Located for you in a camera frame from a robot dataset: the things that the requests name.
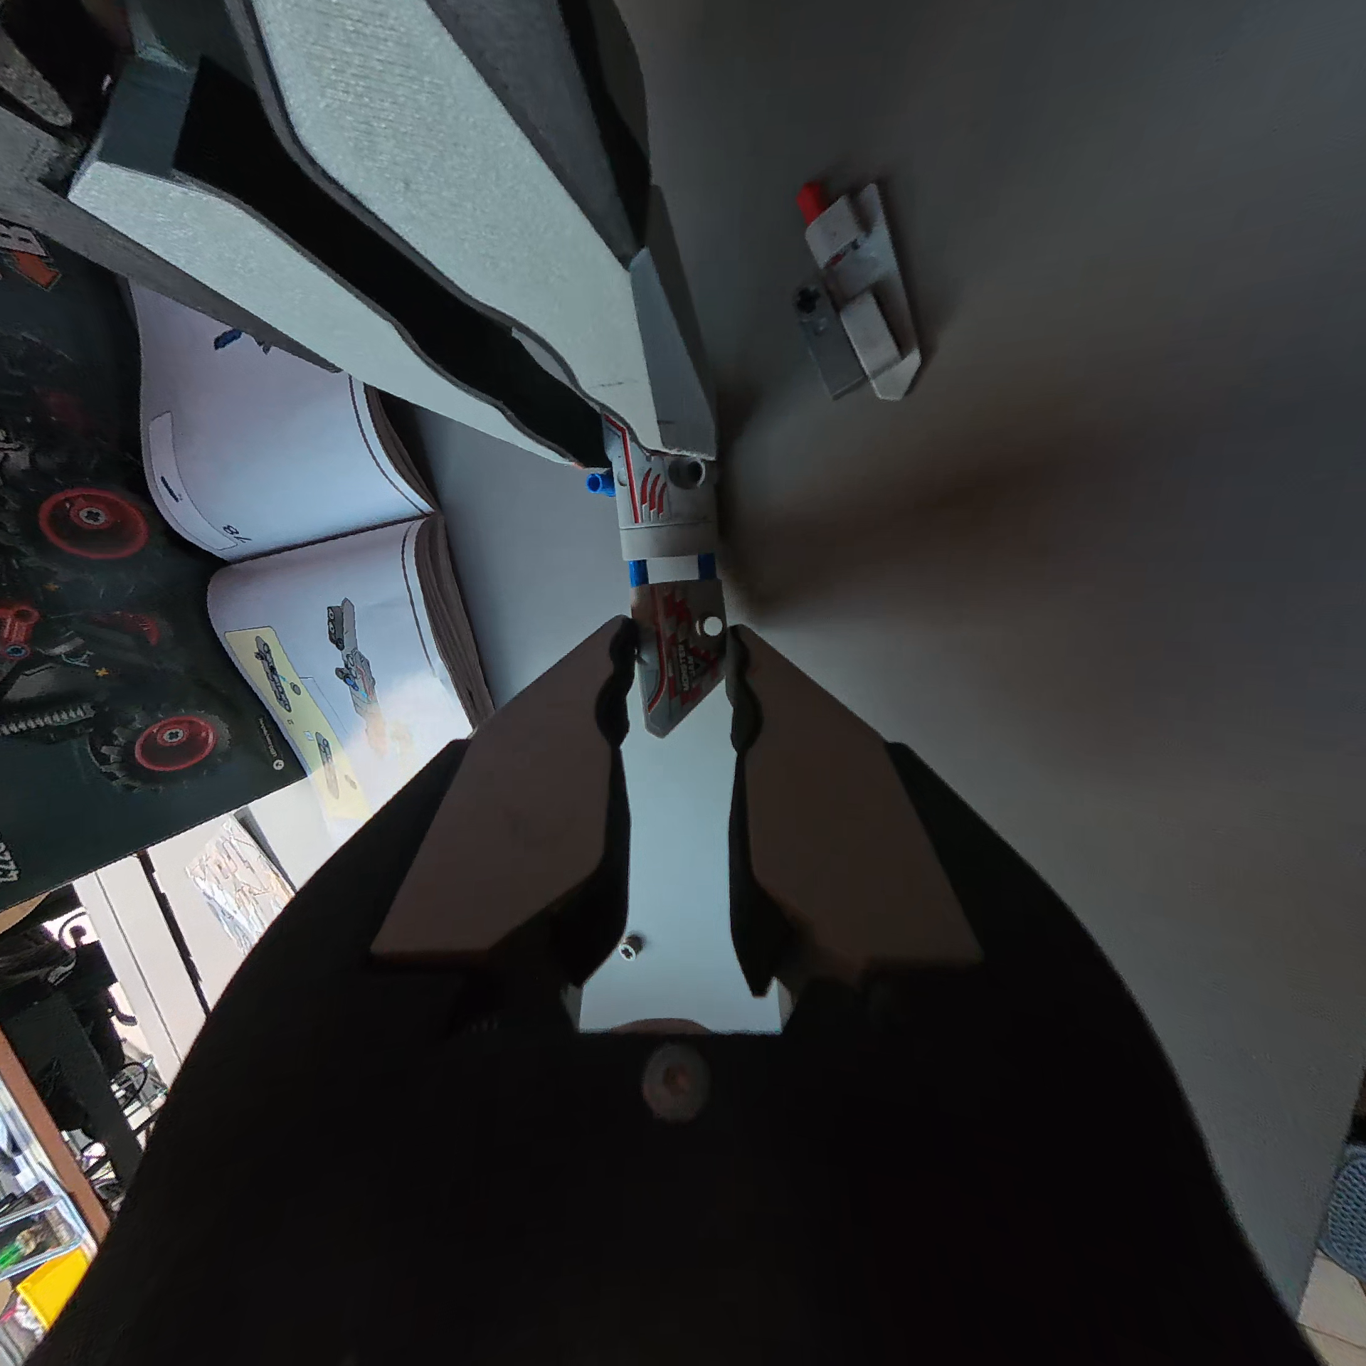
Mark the yellow storage bin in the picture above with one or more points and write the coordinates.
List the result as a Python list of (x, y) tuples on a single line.
[(44, 1294)]

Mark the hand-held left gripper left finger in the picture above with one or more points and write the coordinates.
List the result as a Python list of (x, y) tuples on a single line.
[(512, 822)]

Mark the open lego instruction booklet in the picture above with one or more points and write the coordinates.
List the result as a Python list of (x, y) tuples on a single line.
[(309, 513)]

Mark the lego box with truck picture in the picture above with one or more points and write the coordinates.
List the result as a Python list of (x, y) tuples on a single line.
[(96, 598)]

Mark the grey lego piece with red pin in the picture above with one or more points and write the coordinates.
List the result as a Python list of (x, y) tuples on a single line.
[(858, 294)]

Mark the clear plastic bag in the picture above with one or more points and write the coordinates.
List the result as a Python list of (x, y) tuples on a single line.
[(236, 876)]

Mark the grey lego assembly with stickers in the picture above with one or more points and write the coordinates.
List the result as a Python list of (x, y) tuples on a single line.
[(671, 556)]

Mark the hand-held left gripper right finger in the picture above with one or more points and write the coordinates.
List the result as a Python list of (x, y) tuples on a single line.
[(842, 834)]

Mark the blue-grey woven cushion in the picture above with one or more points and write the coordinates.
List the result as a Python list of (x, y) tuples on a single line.
[(1346, 1212)]

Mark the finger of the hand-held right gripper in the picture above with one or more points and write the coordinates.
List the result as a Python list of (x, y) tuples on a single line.
[(426, 139), (267, 277)]

